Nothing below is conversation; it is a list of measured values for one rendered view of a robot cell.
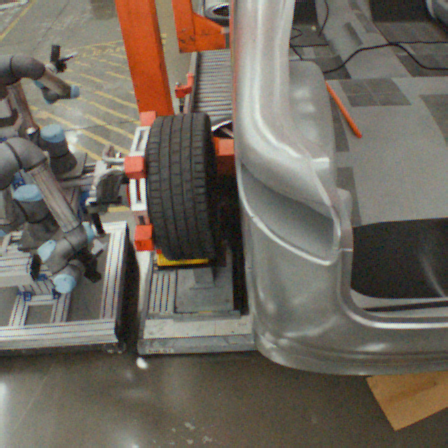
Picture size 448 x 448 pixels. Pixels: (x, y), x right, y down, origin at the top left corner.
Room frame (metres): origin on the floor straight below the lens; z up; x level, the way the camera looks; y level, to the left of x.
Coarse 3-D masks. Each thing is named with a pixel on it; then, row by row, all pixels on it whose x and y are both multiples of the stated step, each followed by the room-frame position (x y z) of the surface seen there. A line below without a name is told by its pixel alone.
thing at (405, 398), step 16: (384, 384) 1.03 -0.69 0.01; (400, 384) 1.02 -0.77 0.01; (416, 384) 1.00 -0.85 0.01; (432, 384) 0.98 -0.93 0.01; (384, 400) 0.95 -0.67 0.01; (400, 400) 0.93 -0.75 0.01; (416, 400) 0.92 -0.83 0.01; (432, 400) 0.90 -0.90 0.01; (400, 416) 0.85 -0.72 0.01; (416, 416) 0.83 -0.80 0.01
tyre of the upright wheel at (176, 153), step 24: (168, 120) 1.76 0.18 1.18; (192, 120) 1.74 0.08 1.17; (168, 144) 1.60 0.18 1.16; (192, 144) 1.59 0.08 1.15; (168, 168) 1.51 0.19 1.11; (192, 168) 1.50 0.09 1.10; (168, 192) 1.45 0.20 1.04; (192, 192) 1.44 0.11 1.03; (168, 216) 1.41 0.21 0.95; (192, 216) 1.40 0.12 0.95; (168, 240) 1.39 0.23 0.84; (192, 240) 1.38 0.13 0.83; (216, 240) 1.46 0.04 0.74
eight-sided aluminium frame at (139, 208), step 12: (144, 132) 1.80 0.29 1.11; (132, 144) 1.70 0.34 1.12; (144, 144) 1.69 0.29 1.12; (144, 156) 1.61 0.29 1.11; (132, 180) 1.54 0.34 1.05; (144, 180) 1.54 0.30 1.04; (132, 192) 1.51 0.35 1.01; (144, 192) 1.50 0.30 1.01; (132, 204) 1.48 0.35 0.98; (144, 204) 1.47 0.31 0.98; (132, 216) 1.46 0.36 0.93; (144, 216) 1.46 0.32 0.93; (156, 240) 1.48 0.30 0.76
